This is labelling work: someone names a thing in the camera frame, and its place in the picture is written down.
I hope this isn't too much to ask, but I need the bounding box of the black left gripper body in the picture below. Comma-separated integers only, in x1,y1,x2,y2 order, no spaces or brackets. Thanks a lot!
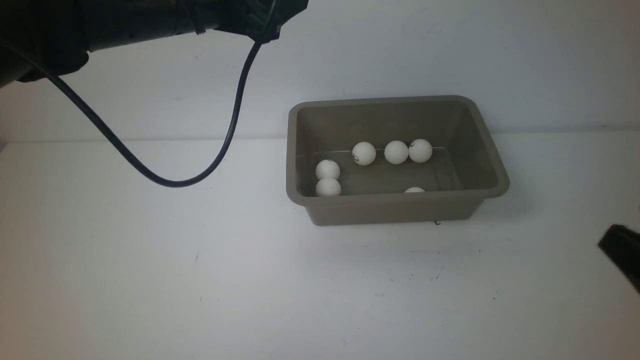
215,0,309,44

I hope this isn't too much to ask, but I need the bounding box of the tan plastic bin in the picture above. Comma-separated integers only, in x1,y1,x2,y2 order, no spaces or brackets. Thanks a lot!
285,95,510,226

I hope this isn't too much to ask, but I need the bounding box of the left camera cable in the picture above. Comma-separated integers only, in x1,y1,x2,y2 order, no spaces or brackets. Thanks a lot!
0,37,263,189

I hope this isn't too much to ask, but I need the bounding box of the plain white ball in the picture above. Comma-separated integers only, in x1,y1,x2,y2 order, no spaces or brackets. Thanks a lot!
384,140,410,166
404,186,425,194

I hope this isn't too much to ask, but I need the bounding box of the white ball with red logo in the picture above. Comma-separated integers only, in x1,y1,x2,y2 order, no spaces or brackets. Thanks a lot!
351,141,377,167

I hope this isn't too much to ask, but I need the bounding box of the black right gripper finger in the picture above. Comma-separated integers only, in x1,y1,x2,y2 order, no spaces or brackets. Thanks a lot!
598,224,640,292

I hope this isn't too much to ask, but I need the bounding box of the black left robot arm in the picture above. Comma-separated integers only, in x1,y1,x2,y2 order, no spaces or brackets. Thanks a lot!
0,0,308,76

